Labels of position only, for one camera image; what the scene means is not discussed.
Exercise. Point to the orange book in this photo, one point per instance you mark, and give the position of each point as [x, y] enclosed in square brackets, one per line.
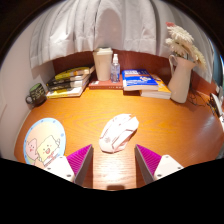
[163, 90]

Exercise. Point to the round cartoon-print mouse pad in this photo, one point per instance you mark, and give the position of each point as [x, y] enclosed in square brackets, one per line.
[41, 140]

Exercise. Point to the white pitcher vase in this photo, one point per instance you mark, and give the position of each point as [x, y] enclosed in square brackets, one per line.
[180, 81]

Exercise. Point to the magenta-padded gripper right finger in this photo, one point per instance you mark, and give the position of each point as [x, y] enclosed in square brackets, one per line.
[166, 165]

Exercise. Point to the white flower bouquet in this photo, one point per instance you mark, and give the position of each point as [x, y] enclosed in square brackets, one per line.
[183, 43]

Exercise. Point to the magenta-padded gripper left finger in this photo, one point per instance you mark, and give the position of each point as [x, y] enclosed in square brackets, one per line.
[58, 166]

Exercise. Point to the clear spray bottle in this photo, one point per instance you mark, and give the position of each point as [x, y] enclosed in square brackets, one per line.
[115, 71]

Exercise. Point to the dark green mug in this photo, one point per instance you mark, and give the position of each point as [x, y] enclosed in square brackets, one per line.
[37, 94]

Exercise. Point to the white and yellow book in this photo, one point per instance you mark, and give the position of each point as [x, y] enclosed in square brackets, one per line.
[65, 93]

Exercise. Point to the yellow and black book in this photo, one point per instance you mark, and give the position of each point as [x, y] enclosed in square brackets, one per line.
[73, 72]

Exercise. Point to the white computer mouse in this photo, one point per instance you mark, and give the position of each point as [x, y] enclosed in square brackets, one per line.
[117, 133]

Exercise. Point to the white laptop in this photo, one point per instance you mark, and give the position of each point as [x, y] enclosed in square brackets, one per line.
[218, 103]

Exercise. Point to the cream lidded tumbler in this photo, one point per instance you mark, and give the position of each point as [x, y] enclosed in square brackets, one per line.
[103, 65]

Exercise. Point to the white pleated curtain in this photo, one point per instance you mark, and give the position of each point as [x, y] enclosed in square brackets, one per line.
[100, 26]

